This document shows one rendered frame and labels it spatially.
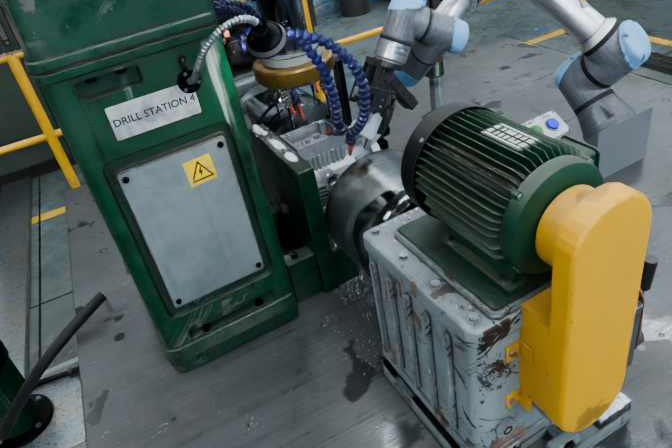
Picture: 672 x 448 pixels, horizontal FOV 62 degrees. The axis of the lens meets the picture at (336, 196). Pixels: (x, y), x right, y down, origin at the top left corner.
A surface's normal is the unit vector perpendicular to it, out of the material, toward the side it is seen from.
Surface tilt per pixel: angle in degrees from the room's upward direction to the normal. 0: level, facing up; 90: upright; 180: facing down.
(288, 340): 0
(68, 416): 0
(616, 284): 90
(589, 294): 90
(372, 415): 0
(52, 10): 90
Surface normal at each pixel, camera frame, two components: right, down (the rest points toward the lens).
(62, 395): -0.17, -0.83
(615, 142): 0.47, 0.41
